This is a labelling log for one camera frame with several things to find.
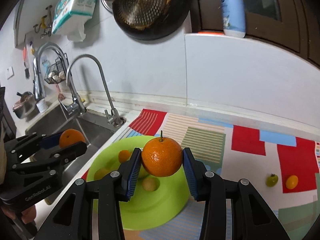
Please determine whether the chrome gooseneck faucet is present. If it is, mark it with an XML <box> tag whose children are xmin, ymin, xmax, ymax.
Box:
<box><xmin>66</xmin><ymin>54</ymin><xmax>126</xmax><ymax>127</ymax></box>

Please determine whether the green apple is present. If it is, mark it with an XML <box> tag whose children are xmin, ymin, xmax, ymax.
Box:
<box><xmin>138</xmin><ymin>166</ymin><xmax>149</xmax><ymax>179</ymax></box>

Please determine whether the chrome pull-down faucet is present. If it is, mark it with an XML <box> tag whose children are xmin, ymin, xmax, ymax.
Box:
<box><xmin>34</xmin><ymin>42</ymin><xmax>86</xmax><ymax>115</ymax></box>

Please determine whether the white cup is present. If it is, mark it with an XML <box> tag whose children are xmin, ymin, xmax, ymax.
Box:
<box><xmin>36</xmin><ymin>99</ymin><xmax>48</xmax><ymax>113</ymax></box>

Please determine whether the person's hand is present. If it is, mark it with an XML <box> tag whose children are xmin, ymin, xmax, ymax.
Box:
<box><xmin>1</xmin><ymin>205</ymin><xmax>36</xmax><ymax>224</ymax></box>

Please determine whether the wall socket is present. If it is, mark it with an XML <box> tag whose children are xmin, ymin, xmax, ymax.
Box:
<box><xmin>5</xmin><ymin>66</ymin><xmax>14</xmax><ymax>80</ymax></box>

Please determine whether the blue white bottle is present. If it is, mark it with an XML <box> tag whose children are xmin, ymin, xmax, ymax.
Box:
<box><xmin>220</xmin><ymin>0</ymin><xmax>246</xmax><ymax>38</ymax></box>

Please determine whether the black hanging pan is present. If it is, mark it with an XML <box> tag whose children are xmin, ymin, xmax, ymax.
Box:
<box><xmin>114</xmin><ymin>0</ymin><xmax>190</xmax><ymax>41</ymax></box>

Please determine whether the tissue paper pack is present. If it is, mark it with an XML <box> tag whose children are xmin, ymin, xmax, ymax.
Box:
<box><xmin>52</xmin><ymin>0</ymin><xmax>97</xmax><ymax>42</ymax></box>

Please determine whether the yellow-green round fruit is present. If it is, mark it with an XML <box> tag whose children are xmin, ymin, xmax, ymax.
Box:
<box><xmin>142</xmin><ymin>177</ymin><xmax>158</xmax><ymax>192</ymax></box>

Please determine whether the yellow-orange small citrus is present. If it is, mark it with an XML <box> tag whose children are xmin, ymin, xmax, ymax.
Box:
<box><xmin>285</xmin><ymin>175</ymin><xmax>298</xmax><ymax>190</ymax></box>

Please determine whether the stainless steel sink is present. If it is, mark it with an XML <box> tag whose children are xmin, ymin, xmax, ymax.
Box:
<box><xmin>25</xmin><ymin>105</ymin><xmax>119</xmax><ymax>180</ymax></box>

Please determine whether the green tomato with calyx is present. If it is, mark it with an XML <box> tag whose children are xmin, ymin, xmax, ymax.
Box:
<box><xmin>265</xmin><ymin>173</ymin><xmax>279</xmax><ymax>187</ymax></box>

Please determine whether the lime green plate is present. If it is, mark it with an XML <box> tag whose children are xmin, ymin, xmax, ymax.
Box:
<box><xmin>86</xmin><ymin>135</ymin><xmax>190</xmax><ymax>230</ymax></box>

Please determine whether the black wire rack basket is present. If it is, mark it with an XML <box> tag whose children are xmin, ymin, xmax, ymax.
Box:
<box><xmin>44</xmin><ymin>57</ymin><xmax>66</xmax><ymax>85</ymax></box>

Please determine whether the pot on counter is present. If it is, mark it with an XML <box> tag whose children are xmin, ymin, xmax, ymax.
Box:
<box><xmin>12</xmin><ymin>92</ymin><xmax>36</xmax><ymax>119</ymax></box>

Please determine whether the large orange with stem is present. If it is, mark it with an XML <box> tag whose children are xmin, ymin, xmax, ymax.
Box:
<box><xmin>142</xmin><ymin>131</ymin><xmax>183</xmax><ymax>177</ymax></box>

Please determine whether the small orange mandarin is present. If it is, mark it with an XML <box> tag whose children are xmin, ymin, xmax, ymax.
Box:
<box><xmin>118</xmin><ymin>150</ymin><xmax>131</xmax><ymax>164</ymax></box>

